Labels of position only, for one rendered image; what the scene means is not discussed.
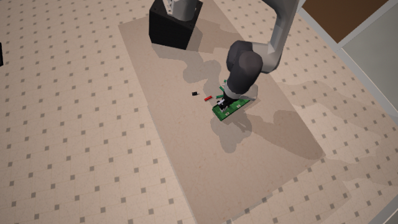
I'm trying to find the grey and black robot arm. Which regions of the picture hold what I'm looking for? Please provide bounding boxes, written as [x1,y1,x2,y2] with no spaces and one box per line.
[163,0,299,101]

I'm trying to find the green three-compartment bin rack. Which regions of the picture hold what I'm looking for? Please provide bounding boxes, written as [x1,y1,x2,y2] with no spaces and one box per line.
[212,99,250,121]

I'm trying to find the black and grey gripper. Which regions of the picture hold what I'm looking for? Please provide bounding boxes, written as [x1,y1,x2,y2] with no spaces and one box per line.
[217,92,239,112]

